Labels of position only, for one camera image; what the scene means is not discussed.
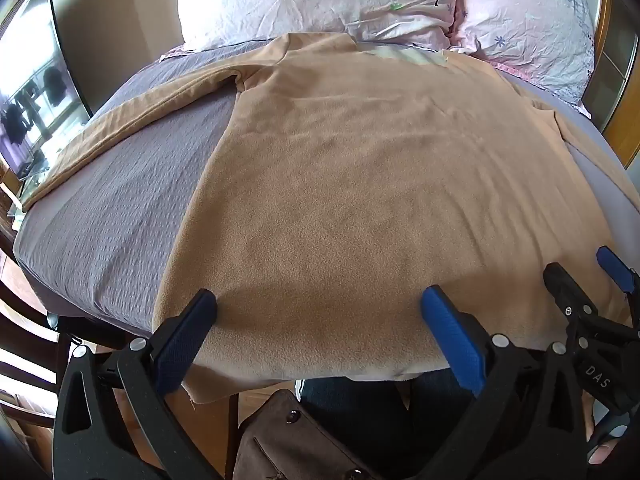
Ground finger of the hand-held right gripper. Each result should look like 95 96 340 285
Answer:
596 245 640 311
543 262 597 333

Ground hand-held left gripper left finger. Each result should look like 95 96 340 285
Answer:
52 288 227 480

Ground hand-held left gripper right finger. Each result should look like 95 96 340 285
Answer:
420 284 589 480

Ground tan fleece shirt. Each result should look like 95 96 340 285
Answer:
20 32 635 407

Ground person's right hand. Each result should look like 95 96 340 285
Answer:
583 394 623 463

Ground blue jeans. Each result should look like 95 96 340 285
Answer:
299 367 473 480

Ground bed with grey sheet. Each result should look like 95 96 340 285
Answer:
12 35 637 337

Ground brown leather bag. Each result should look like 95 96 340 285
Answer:
232 388 383 480

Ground dark wooden chair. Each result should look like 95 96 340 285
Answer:
0 237 108 433

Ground wooden headboard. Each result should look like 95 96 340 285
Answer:
582 0 640 173

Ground glass television stand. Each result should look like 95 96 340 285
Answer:
5 157 53 223

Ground pink floral pillow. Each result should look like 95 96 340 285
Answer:
446 0 597 119

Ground black television screen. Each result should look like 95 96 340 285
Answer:
0 0 94 182

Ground white floral pillow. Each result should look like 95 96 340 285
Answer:
177 0 462 54

